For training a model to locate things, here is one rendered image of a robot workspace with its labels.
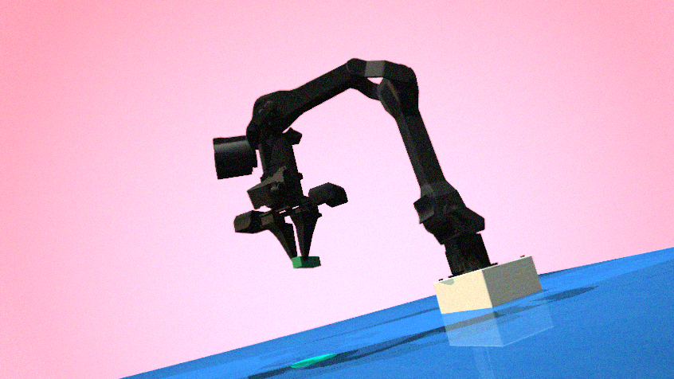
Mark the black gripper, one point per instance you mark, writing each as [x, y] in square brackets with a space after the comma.
[303, 217]

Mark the green rectangular block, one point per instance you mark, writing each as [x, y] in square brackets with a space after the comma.
[312, 262]

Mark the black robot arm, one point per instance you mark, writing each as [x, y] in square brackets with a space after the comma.
[440, 208]

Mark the cyan flat circle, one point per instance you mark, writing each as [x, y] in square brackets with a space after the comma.
[313, 360]

